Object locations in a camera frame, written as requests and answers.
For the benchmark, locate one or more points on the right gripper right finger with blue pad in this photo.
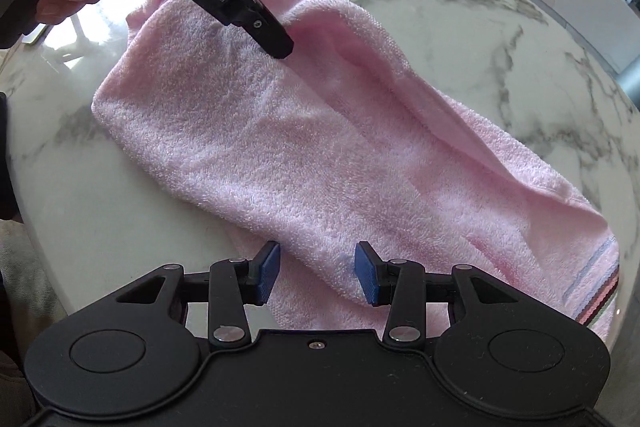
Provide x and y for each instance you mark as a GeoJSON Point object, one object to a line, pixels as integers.
{"type": "Point", "coordinates": [397, 284]}

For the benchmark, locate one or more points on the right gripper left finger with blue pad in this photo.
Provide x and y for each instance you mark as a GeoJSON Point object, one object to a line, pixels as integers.
{"type": "Point", "coordinates": [233, 284]}

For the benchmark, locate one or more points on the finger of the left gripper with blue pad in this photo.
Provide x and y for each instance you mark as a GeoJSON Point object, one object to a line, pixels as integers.
{"type": "Point", "coordinates": [267, 34]}

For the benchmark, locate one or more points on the pink terry towel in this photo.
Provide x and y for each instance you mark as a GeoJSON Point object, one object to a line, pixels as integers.
{"type": "Point", "coordinates": [339, 143]}

